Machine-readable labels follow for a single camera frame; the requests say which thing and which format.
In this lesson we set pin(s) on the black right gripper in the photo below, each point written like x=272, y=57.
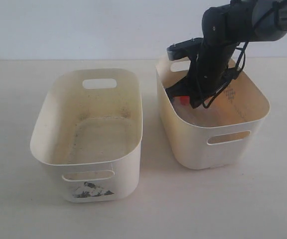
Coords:
x=211, y=63

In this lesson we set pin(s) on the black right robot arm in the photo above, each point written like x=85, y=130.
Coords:
x=240, y=22

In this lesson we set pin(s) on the cream plastic bin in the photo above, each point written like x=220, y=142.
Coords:
x=220, y=135
x=88, y=134

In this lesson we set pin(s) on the orange-capped clear tube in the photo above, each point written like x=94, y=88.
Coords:
x=184, y=100

